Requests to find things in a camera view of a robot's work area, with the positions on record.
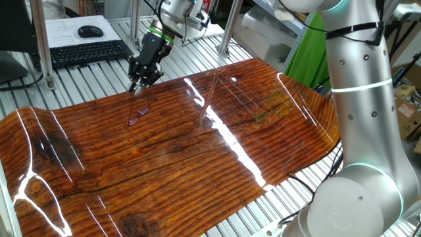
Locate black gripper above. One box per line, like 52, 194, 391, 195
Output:
127, 32, 174, 95

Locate thin-framed glasses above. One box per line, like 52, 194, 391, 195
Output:
126, 94, 151, 127

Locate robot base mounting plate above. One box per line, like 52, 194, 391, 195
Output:
258, 219, 289, 237

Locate black computer keyboard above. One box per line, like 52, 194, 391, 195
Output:
30, 39, 134, 70

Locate black computer mouse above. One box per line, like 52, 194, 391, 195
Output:
77, 24, 105, 39

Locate white paper pad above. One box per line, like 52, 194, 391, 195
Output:
44, 14, 122, 49

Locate glossy wood-pattern mat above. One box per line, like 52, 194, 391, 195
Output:
0, 57, 341, 237

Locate person in white shirt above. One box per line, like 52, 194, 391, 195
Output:
24, 0, 66, 20

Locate black computer monitor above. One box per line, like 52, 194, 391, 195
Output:
0, 0, 39, 85

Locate white storage box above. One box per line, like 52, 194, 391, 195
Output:
241, 5, 305, 72

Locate perforated metal shelf upright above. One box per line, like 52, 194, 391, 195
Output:
281, 13, 317, 74

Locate green cloth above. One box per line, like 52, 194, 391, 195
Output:
284, 12, 335, 90

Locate brown cardboard box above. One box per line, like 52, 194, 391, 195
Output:
394, 95, 421, 142

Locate aluminium frame post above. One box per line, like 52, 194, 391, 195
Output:
0, 161, 23, 237
216, 0, 245, 59
130, 0, 143, 49
29, 0, 57, 90

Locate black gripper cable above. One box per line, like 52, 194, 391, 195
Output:
143, 0, 211, 47

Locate black monitor cable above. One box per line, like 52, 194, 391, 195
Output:
0, 71, 45, 92

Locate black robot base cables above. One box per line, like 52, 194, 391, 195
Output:
278, 144, 345, 228

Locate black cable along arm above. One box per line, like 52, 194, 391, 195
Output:
278, 0, 386, 47

